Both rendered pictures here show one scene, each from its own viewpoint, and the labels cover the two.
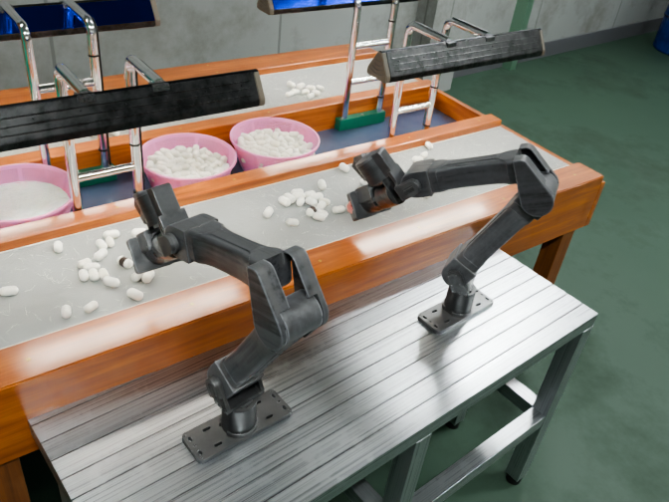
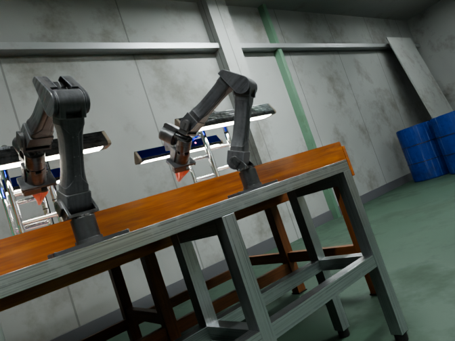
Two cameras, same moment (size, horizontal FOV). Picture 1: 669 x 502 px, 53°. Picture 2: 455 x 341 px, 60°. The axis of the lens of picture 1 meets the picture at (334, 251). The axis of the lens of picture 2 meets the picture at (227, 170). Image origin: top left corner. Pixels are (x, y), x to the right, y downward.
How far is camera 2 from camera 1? 106 cm
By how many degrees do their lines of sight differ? 40
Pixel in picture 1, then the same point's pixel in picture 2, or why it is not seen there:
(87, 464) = not seen: outside the picture
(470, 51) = (229, 114)
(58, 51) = not seen: hidden behind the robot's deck
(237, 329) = (105, 230)
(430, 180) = (192, 116)
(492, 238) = (238, 124)
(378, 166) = (168, 129)
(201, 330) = not seen: hidden behind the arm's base
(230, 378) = (63, 189)
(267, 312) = (43, 91)
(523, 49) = (261, 110)
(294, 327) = (60, 93)
